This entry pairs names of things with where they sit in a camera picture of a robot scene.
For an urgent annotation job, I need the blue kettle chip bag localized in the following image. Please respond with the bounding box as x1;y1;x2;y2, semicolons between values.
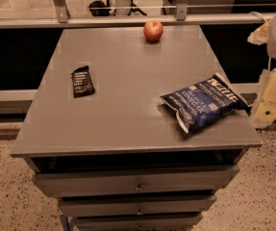
161;73;249;134

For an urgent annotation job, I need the grey drawer cabinet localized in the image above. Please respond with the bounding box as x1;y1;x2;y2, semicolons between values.
10;25;263;231

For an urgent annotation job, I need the black snack bar wrapper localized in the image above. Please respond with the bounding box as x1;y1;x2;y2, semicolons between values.
71;65;95;98

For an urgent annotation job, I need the red apple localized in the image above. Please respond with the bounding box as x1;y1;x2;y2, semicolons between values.
143;20;163;42

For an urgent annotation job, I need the top grey drawer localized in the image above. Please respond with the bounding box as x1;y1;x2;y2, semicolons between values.
33;165;239;197

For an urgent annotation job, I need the grey drawer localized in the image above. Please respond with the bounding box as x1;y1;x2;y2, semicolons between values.
59;195;216;217
75;213;202;231
33;165;239;197

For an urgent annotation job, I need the middle grey drawer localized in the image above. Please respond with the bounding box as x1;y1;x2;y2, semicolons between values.
59;195;216;217

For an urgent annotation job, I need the black object behind glass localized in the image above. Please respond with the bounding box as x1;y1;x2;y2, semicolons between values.
88;0;115;16

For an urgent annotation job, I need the bottom grey drawer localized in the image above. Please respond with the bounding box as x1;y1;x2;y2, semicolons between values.
75;213;202;231

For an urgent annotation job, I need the metal railing frame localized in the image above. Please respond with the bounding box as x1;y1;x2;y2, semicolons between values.
0;0;274;29

